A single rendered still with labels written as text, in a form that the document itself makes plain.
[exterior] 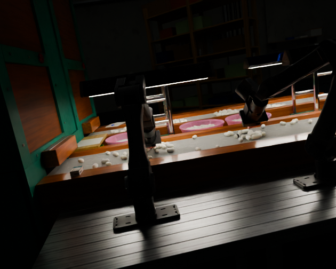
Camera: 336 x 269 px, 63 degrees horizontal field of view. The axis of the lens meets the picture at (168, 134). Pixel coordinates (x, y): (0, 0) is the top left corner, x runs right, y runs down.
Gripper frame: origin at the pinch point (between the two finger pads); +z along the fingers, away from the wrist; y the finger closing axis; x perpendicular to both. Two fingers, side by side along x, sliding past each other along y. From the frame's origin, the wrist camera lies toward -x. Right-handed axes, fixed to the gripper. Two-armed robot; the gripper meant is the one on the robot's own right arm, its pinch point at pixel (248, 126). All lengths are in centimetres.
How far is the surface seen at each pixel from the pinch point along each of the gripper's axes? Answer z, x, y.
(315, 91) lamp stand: 21, -26, -50
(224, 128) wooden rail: 24.2, -13.1, 3.5
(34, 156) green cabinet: -10, 3, 86
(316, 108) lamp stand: 27, -18, -50
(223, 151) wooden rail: -6.4, 12.2, 15.2
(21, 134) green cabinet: -20, -1, 86
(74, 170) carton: -6, 10, 72
